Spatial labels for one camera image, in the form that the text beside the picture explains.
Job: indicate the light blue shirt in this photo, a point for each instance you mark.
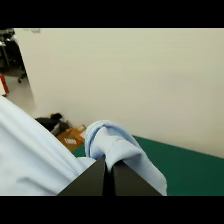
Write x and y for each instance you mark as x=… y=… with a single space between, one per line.
x=30 y=156

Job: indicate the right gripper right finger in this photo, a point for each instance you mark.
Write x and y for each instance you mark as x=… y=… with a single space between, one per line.
x=131 y=181

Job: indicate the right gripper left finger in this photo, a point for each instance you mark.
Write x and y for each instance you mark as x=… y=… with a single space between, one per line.
x=90 y=181

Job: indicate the black bag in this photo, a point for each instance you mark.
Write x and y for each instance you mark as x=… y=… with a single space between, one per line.
x=50 y=122

